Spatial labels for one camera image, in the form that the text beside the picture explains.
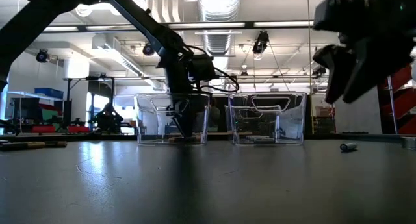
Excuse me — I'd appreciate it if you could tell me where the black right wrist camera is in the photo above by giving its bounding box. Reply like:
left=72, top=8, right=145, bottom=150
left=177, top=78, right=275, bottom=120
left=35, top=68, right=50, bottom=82
left=313, top=0, right=360, bottom=32

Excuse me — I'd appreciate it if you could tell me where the silver battery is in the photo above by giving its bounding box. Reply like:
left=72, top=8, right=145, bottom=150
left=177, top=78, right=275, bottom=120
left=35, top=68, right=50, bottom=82
left=245, top=135, right=278, bottom=145
left=340, top=142, right=358, bottom=153

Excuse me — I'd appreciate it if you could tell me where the black table mat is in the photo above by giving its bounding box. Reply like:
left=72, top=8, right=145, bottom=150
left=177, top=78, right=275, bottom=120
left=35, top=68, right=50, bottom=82
left=0, top=139, right=416, bottom=224

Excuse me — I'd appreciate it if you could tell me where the rack with red bins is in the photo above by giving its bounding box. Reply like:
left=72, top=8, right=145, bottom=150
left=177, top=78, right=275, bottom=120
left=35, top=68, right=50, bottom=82
left=376, top=63, right=416, bottom=136

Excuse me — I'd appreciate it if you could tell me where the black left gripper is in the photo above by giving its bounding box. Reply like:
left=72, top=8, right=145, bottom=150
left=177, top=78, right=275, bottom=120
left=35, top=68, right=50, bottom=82
left=157, top=44, right=196, bottom=138

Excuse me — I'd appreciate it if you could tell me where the black ceiling spotlight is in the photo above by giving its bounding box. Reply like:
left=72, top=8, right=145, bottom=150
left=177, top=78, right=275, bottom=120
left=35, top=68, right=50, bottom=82
left=252, top=30, right=270, bottom=61
left=35, top=48, right=50, bottom=64
left=142, top=42, right=156, bottom=57

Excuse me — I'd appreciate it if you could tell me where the white curtain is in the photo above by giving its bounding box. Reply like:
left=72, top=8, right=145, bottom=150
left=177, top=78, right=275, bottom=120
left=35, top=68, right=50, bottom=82
left=334, top=87, right=384, bottom=135

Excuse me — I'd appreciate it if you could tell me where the red box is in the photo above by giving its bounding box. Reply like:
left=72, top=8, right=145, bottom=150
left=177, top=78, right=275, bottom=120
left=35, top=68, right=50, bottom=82
left=31, top=125, right=56, bottom=134
left=67, top=125, right=90, bottom=134

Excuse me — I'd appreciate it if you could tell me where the silver ribbed air duct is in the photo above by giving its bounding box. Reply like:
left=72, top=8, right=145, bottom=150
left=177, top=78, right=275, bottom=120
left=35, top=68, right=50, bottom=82
left=196, top=0, right=243, bottom=56

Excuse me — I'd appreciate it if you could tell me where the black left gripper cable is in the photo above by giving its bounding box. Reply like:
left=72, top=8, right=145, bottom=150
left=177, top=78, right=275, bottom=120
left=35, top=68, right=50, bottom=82
left=185, top=44, right=241, bottom=93

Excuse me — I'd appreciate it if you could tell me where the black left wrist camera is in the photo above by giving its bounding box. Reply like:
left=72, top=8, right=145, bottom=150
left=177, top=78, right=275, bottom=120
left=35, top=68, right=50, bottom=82
left=187, top=53, right=218, bottom=86

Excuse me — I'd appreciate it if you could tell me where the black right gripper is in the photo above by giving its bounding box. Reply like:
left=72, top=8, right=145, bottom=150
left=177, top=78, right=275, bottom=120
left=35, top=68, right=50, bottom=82
left=312, top=0, right=416, bottom=105

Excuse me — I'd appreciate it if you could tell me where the green box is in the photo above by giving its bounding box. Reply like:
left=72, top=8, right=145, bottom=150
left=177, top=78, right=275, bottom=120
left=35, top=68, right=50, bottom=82
left=41, top=108, right=60, bottom=121

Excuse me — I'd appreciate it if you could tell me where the person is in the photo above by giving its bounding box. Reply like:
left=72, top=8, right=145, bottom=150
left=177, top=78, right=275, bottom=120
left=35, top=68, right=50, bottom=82
left=96, top=102, right=124, bottom=134
left=207, top=97, right=222, bottom=132

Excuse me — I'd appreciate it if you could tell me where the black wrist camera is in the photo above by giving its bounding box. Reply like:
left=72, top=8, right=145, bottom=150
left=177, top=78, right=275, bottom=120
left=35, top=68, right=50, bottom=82
left=313, top=0, right=360, bottom=32
left=187, top=53, right=218, bottom=86

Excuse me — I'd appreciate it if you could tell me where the black monitor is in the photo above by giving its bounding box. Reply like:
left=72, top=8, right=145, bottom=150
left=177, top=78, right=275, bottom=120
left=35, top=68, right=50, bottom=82
left=12, top=97, right=40, bottom=121

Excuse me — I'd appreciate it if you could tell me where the clear plastic bin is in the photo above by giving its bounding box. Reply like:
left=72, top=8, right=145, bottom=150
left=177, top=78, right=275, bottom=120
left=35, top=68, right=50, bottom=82
left=228, top=92, right=307, bottom=145
left=134, top=93, right=211, bottom=145

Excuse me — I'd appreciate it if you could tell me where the black beam with light strips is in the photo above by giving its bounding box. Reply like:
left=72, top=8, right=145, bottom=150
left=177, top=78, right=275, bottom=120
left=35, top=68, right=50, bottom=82
left=42, top=21, right=315, bottom=32

